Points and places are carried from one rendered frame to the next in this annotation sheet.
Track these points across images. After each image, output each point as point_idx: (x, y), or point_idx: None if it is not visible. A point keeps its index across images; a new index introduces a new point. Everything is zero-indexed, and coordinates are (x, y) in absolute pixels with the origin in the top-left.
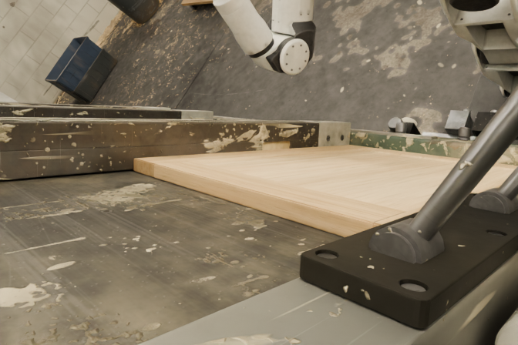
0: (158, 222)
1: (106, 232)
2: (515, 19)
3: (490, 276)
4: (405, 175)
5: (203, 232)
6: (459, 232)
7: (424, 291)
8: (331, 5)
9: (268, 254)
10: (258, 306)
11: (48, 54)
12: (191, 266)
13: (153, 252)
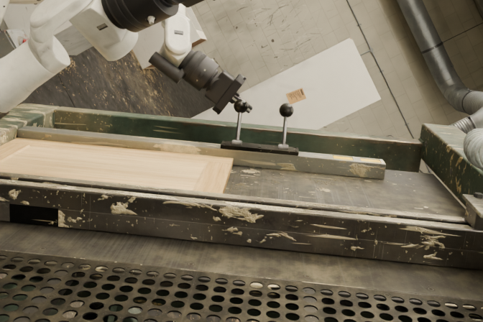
0: (269, 194)
1: (290, 196)
2: None
3: None
4: (114, 165)
5: (264, 187)
6: (266, 146)
7: (295, 147)
8: None
9: (261, 178)
10: (308, 156)
11: None
12: (284, 182)
13: (287, 187)
